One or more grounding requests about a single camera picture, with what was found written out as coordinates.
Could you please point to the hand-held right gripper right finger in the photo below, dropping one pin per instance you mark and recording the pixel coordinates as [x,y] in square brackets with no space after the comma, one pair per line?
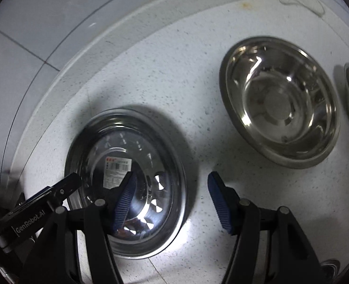
[220,207]

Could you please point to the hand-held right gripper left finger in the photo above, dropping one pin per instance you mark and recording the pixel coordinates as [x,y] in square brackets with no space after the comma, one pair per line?
[124,204]

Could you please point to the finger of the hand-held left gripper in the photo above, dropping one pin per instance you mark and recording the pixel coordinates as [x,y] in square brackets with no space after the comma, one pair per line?
[66,186]

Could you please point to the stack of steel bowls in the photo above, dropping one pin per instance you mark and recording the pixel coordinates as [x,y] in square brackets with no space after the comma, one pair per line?
[155,142]

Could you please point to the large steel bowl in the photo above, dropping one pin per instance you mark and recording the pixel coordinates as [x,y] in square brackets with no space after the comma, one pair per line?
[278,103]

